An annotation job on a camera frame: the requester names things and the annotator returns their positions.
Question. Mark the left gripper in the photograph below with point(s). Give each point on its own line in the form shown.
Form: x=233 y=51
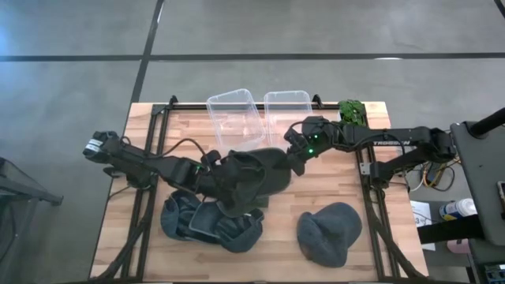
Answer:
x=213 y=179

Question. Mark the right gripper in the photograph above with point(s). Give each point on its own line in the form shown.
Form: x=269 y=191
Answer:
x=313 y=142

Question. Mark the blue-grey cap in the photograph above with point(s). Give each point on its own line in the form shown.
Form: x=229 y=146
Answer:
x=207 y=219

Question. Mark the dark olive cap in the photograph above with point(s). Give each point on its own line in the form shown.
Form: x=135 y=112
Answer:
x=260 y=173

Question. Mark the blue denim cap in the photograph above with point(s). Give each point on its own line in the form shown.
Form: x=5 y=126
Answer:
x=173 y=221

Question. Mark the dark blue cap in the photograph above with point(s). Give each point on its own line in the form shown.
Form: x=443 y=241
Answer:
x=240 y=236

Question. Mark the grey cap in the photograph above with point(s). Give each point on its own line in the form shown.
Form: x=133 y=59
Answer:
x=327 y=236

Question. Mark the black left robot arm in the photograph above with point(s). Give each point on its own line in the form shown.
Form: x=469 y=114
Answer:
x=134 y=159

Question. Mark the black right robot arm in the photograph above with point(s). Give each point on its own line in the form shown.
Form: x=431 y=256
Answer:
x=418 y=138

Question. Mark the clear plastic bin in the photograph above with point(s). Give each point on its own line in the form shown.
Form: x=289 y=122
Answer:
x=282 y=112
x=236 y=118

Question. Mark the potted green plant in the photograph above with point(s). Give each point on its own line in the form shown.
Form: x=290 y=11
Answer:
x=352 y=111

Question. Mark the white paper sheet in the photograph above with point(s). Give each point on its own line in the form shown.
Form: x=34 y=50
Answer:
x=420 y=213

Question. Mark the black desk bar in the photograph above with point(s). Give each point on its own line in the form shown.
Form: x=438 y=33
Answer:
x=450 y=230

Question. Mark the white canister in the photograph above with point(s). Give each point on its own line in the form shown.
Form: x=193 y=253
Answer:
x=459 y=209

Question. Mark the pink object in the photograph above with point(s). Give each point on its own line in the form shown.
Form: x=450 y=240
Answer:
x=459 y=246

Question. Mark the grey side desk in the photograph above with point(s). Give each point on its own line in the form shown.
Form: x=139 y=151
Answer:
x=481 y=177

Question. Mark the dark side table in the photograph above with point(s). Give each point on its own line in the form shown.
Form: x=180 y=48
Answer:
x=23 y=185

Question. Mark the black pole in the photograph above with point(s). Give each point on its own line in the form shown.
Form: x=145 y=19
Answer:
x=489 y=121

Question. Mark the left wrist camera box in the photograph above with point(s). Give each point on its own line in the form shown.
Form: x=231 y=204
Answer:
x=211 y=158

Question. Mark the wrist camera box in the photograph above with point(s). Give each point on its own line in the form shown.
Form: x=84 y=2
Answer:
x=292 y=137
x=211 y=158

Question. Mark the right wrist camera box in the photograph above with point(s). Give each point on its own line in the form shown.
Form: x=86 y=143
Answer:
x=292 y=137

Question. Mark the silver frame bracket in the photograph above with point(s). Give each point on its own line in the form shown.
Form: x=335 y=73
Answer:
x=365 y=169

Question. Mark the black aluminium frame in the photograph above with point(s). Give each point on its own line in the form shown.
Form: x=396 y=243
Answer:
x=185 y=106

